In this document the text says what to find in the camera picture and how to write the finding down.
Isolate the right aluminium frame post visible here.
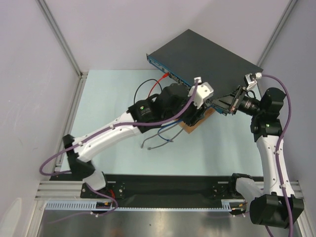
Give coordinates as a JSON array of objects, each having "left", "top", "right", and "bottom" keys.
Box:
[{"left": 256, "top": 0, "right": 298, "bottom": 67}]

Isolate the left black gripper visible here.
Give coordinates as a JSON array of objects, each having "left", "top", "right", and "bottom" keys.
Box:
[{"left": 163, "top": 88, "right": 207, "bottom": 126}]

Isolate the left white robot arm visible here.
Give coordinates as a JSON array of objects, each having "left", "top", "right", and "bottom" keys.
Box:
[{"left": 63, "top": 83, "right": 214, "bottom": 198}]

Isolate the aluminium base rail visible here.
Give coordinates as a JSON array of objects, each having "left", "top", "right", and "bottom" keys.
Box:
[{"left": 34, "top": 180, "right": 86, "bottom": 201}]

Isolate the wooden board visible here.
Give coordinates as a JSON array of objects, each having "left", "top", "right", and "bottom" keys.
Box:
[{"left": 179, "top": 107, "right": 216, "bottom": 134}]

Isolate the blue ethernet cable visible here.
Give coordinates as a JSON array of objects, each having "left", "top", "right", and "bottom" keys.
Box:
[{"left": 157, "top": 125, "right": 173, "bottom": 143}]

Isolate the black ethernet cable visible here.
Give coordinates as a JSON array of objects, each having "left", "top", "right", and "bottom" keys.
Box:
[{"left": 133, "top": 79, "right": 163, "bottom": 109}]

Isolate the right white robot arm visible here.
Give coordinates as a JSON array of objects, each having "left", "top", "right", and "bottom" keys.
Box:
[{"left": 210, "top": 86, "right": 304, "bottom": 229}]

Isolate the red ethernet cable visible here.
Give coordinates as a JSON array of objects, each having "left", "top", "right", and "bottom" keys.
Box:
[{"left": 149, "top": 72, "right": 171, "bottom": 96}]

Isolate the left aluminium frame post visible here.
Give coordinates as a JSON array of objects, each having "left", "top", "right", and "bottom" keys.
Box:
[{"left": 36, "top": 0, "right": 87, "bottom": 79}]

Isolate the long grey ethernet cable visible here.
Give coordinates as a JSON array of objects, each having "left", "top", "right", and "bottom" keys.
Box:
[{"left": 147, "top": 129, "right": 185, "bottom": 151}]

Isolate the black blue network switch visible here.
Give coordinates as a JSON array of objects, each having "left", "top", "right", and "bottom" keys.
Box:
[{"left": 147, "top": 29, "right": 263, "bottom": 107}]

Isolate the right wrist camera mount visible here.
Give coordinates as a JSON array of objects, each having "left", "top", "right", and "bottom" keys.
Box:
[{"left": 244, "top": 72, "right": 262, "bottom": 91}]

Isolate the aluminium frame post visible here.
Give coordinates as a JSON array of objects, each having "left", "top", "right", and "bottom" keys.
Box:
[
  {"left": 256, "top": 0, "right": 298, "bottom": 67},
  {"left": 36, "top": 0, "right": 87, "bottom": 79}
]

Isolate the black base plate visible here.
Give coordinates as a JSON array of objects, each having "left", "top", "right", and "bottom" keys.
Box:
[{"left": 49, "top": 172, "right": 265, "bottom": 208}]

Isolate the white slotted cable duct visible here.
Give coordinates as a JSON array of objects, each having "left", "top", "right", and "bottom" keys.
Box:
[{"left": 45, "top": 200, "right": 119, "bottom": 211}]

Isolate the short grey ethernet cable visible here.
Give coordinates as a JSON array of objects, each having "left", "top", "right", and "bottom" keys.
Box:
[{"left": 140, "top": 134, "right": 158, "bottom": 149}]

